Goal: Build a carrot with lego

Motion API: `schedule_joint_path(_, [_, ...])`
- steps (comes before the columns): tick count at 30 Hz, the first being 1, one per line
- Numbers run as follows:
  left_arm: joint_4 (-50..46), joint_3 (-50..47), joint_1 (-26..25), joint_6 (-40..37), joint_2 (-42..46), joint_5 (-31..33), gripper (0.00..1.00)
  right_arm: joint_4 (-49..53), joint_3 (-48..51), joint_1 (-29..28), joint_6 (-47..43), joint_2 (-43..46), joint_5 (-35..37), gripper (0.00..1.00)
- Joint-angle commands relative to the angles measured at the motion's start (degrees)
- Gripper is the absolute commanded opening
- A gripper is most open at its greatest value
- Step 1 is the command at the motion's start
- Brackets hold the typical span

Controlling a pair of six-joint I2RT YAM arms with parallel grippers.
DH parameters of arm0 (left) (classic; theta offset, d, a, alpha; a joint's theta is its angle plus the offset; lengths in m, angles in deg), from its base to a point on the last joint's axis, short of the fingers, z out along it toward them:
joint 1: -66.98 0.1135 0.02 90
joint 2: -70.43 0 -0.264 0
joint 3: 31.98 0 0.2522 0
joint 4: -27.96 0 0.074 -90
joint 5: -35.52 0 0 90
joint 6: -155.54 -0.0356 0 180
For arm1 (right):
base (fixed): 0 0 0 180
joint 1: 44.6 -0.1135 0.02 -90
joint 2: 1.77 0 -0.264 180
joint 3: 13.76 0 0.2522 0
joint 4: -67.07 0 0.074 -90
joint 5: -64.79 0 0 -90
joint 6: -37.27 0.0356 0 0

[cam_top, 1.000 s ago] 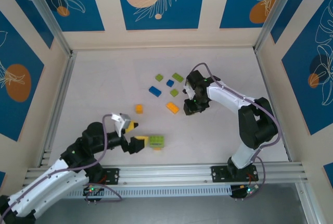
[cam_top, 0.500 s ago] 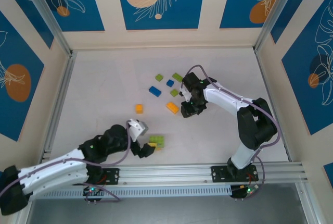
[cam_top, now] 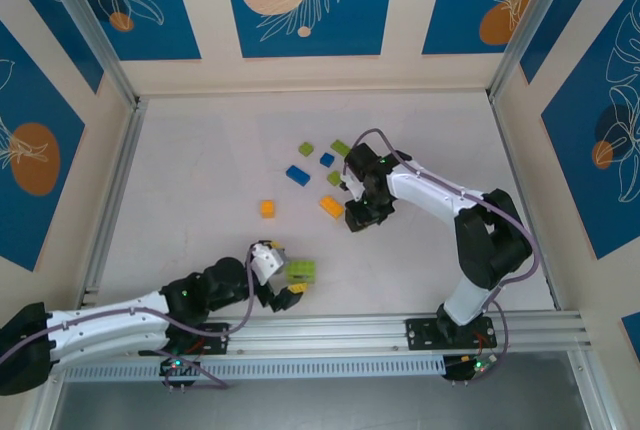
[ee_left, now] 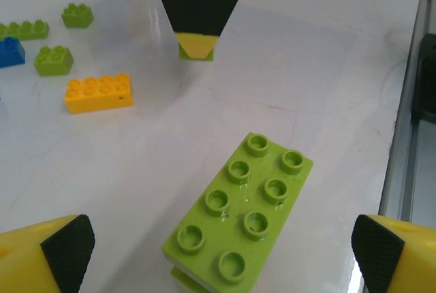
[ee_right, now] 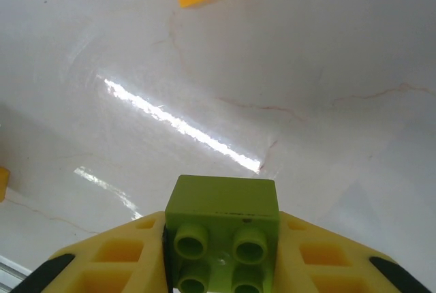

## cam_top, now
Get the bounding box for orange 2x4 lego brick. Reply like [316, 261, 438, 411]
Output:
[319, 195, 346, 220]

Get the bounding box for blue 2x4 lego brick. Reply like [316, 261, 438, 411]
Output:
[285, 165, 312, 187]

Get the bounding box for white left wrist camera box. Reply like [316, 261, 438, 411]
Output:
[248, 241, 289, 286]

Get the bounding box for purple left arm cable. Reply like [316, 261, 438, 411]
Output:
[0, 244, 257, 391]

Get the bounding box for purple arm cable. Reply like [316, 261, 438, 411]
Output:
[0, 244, 257, 391]
[342, 129, 544, 381]

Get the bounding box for aluminium mounting rail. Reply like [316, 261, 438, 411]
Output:
[42, 312, 594, 364]

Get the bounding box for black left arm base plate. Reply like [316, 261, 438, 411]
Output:
[164, 322, 231, 356]

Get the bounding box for grey slotted cable duct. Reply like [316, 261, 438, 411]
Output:
[64, 355, 446, 382]

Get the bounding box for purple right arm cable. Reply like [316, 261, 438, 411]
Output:
[342, 129, 544, 381]

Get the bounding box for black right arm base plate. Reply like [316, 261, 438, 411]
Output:
[405, 317, 498, 351]

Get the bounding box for aluminium side rail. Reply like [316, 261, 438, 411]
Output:
[79, 97, 149, 309]
[488, 92, 564, 312]

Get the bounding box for aluminium frame post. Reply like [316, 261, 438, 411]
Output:
[487, 0, 601, 101]
[34, 0, 146, 111]

